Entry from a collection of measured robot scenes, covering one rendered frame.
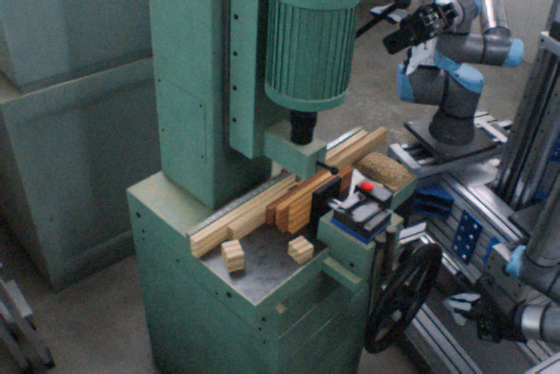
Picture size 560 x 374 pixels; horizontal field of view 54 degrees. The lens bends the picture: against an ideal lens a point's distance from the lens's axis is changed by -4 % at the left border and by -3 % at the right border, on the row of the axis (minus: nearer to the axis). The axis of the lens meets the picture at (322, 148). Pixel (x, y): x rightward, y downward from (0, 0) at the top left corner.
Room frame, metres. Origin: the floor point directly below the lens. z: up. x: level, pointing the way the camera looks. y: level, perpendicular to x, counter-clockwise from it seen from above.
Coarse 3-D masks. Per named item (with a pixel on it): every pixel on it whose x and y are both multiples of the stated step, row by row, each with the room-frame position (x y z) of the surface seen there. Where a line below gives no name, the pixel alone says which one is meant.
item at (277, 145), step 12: (264, 132) 1.06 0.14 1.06; (276, 132) 1.06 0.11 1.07; (288, 132) 1.06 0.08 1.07; (264, 144) 1.06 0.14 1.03; (276, 144) 1.04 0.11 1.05; (288, 144) 1.02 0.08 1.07; (312, 144) 1.03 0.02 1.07; (324, 144) 1.03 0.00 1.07; (276, 156) 1.04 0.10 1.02; (288, 156) 1.01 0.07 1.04; (300, 156) 0.99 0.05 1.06; (312, 156) 1.00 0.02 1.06; (324, 156) 1.03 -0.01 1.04; (288, 168) 1.01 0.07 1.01; (300, 168) 0.99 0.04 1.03; (312, 168) 1.00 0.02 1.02
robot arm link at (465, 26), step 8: (456, 0) 1.27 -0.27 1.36; (464, 0) 1.28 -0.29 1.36; (472, 0) 1.30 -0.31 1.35; (480, 0) 1.33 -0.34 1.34; (464, 8) 1.26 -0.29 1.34; (472, 8) 1.29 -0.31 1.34; (480, 8) 1.32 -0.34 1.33; (464, 16) 1.25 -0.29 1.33; (472, 16) 1.29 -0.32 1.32; (464, 24) 1.28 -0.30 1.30; (456, 32) 1.27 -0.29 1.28; (464, 32) 1.28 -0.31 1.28
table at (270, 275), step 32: (352, 192) 1.08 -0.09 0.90; (192, 256) 0.81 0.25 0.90; (256, 256) 0.83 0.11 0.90; (288, 256) 0.84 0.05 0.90; (320, 256) 0.86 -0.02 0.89; (224, 288) 0.75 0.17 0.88; (256, 288) 0.74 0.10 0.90; (288, 288) 0.78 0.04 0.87; (352, 288) 0.82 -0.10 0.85; (256, 320) 0.70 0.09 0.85
